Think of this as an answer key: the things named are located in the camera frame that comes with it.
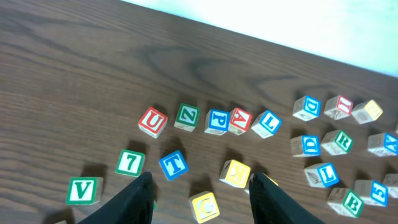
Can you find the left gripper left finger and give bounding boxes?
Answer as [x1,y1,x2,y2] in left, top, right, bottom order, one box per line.
[78,172,154,224]

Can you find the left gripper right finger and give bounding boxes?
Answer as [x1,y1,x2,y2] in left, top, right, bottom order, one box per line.
[249,172,324,224]

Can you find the blue T block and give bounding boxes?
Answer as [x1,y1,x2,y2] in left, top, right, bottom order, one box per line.
[159,150,189,181]

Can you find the green B block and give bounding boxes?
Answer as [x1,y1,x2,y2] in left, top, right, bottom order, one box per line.
[327,188,364,218]

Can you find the green 7 block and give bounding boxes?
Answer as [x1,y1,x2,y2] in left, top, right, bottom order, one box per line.
[115,149,146,177]

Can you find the yellow K block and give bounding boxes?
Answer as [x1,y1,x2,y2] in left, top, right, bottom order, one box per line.
[219,159,251,189]

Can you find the green V block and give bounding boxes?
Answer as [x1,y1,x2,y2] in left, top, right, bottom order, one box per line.
[65,177,103,205]

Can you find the blue L block centre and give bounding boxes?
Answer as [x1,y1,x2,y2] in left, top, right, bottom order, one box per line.
[303,162,340,188]

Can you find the blue l block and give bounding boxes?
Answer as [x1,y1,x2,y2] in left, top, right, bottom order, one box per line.
[303,162,340,188]
[251,110,282,139]

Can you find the yellow C block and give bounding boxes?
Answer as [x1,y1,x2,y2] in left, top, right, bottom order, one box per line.
[189,191,220,223]

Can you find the blue D block lower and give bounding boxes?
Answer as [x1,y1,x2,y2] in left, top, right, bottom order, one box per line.
[290,135,321,157]

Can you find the blue d block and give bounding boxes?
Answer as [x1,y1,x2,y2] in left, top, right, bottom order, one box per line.
[292,95,322,121]
[290,135,321,157]

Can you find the blue L block upper left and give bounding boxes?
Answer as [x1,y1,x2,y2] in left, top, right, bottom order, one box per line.
[251,110,282,139]

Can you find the red U block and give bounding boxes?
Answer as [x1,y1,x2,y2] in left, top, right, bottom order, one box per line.
[138,107,168,139]

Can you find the red A block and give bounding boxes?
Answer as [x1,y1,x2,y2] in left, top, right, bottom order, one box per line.
[228,108,252,136]

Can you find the green R block right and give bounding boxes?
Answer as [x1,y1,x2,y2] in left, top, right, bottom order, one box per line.
[321,129,354,156]

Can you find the blue P block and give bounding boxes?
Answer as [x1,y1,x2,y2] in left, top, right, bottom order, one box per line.
[204,109,230,136]

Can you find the blue 5 block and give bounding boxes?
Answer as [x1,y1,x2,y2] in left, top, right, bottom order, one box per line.
[354,180,389,207]

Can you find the green Z block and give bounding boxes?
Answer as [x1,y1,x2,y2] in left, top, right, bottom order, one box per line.
[174,103,200,132]

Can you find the blue D block upper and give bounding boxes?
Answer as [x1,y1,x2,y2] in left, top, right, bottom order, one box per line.
[292,95,322,121]

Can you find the red I block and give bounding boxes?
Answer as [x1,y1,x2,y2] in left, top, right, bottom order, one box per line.
[324,95,354,120]

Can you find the blue X block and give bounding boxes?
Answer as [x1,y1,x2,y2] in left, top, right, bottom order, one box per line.
[367,133,397,157]

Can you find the yellow block top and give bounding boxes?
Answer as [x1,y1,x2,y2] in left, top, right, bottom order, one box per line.
[351,100,383,124]

